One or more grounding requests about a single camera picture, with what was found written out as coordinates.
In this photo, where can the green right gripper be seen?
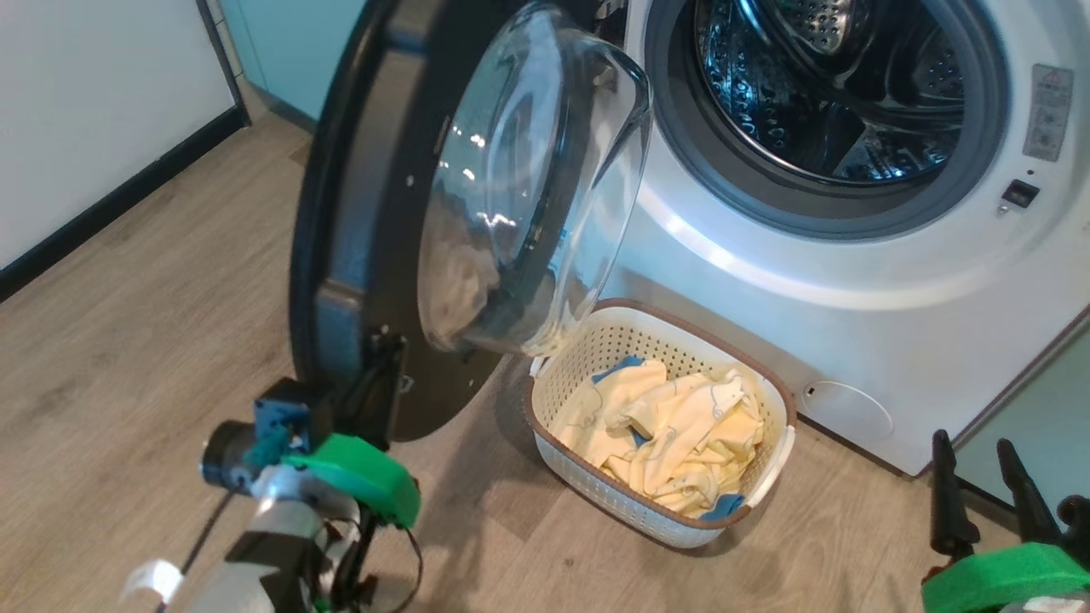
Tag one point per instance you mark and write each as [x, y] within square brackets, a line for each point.
[1005, 579]

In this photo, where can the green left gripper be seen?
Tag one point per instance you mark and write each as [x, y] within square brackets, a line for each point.
[366, 477]

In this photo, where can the yellow garment with blue collar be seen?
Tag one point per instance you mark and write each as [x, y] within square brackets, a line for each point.
[596, 417]

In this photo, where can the washing machine glass door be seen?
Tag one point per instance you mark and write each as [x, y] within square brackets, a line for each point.
[358, 170]

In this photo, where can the yellow garment with blue cuff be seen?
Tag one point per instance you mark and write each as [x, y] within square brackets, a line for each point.
[698, 434]

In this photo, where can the teal cabinet door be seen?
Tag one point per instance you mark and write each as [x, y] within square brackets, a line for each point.
[289, 42]
[1039, 409]

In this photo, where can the white Hisense washing machine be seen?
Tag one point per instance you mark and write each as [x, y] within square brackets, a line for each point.
[851, 323]

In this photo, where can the washing machine drum opening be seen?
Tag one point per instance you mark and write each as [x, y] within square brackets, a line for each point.
[766, 85]

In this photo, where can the round white filter cover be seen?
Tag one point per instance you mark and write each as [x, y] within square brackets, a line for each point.
[847, 413]

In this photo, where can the cream perforated laundry basket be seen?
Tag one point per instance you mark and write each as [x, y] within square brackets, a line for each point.
[596, 340]

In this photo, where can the white tape tag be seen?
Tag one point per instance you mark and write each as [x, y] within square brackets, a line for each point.
[153, 579]

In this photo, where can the black baseboard strip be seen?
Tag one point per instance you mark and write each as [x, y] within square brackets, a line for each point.
[111, 204]

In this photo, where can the grey warning sticker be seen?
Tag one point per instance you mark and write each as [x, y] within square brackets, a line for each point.
[1047, 111]

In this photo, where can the blue black left wrist camera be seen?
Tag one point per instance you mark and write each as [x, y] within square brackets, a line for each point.
[285, 413]

